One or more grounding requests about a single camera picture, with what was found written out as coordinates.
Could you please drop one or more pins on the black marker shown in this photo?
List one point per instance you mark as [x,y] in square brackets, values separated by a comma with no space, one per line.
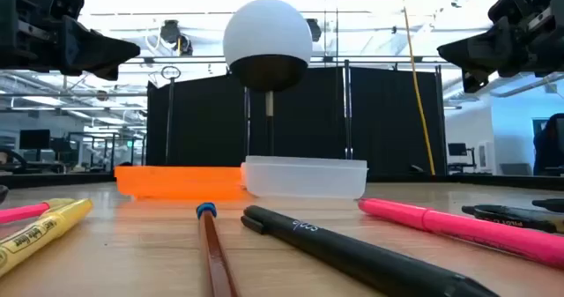
[553,205]

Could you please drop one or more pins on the thin metal stand pole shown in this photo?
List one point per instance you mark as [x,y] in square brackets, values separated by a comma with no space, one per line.
[247,121]

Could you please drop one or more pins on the black ceiling spotlight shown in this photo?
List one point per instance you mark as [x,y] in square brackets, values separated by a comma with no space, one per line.
[314,30]
[171,31]

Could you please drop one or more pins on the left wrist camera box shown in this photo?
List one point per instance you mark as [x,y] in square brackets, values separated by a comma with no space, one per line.
[66,2]

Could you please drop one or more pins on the black Pilot pen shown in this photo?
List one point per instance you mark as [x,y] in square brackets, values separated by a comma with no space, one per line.
[515,217]

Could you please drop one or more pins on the black partition curtain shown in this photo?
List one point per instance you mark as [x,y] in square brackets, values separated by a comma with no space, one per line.
[207,125]

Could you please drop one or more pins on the black pen with white print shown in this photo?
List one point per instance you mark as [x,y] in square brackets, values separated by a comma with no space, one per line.
[352,253]

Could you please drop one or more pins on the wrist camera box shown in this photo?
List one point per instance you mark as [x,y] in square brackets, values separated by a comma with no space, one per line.
[511,4]
[66,2]

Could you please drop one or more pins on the clear plastic supply box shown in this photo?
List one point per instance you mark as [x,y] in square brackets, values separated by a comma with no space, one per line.
[304,180]

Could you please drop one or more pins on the person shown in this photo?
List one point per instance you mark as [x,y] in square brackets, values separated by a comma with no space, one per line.
[551,151]

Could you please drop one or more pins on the white floor appliance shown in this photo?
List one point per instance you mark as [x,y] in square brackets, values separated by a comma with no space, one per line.
[486,156]

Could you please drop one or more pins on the pink highlighter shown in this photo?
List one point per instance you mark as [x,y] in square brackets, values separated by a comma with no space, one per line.
[22,212]
[462,228]

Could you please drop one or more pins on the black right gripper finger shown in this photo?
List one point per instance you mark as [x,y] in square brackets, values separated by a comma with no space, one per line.
[484,50]
[475,80]

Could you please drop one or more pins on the orange plastic box lid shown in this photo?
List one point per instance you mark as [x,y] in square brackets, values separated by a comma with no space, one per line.
[176,182]

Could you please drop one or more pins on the yellow highlighter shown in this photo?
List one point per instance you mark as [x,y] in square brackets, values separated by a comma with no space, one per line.
[39,231]

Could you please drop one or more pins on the black computer monitor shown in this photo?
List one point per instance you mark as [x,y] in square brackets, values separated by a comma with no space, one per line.
[34,139]
[457,149]

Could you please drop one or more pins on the brown pencil with blue eraser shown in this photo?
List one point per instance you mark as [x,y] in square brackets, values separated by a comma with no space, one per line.
[213,253]

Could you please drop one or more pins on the wooden and black lamp pole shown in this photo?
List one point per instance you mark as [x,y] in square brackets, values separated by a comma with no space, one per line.
[269,125]

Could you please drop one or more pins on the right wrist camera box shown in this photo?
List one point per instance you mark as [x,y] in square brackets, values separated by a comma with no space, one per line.
[511,4]

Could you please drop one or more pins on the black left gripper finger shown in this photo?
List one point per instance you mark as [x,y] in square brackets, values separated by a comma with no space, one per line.
[108,74]
[97,52]

